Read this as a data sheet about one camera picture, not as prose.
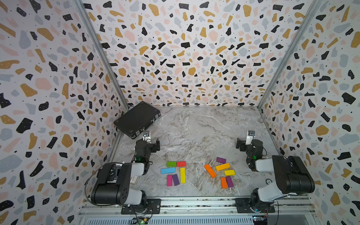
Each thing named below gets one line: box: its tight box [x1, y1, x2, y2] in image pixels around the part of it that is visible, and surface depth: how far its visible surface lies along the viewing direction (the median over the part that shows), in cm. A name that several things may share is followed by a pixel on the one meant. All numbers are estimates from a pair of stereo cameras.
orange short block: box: [220, 176, 228, 189], surface depth 83 cm
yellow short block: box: [224, 169, 236, 176], surface depth 87 cm
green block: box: [166, 161, 177, 167], surface depth 91 cm
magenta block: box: [166, 174, 173, 187], surface depth 85 cm
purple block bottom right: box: [225, 176, 234, 188], surface depth 84 cm
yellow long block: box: [180, 167, 187, 184], surface depth 85 cm
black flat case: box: [113, 101, 161, 139], surface depth 112 cm
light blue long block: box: [160, 167, 176, 174], surface depth 87 cm
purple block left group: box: [172, 173, 180, 187], surface depth 85 cm
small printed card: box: [129, 176, 138, 185], surface depth 83 cm
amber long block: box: [215, 163, 231, 171], surface depth 90 cm
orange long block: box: [203, 163, 217, 179], surface depth 87 cm
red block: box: [177, 161, 187, 167], surface depth 91 cm
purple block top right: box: [216, 156, 227, 165], surface depth 94 cm
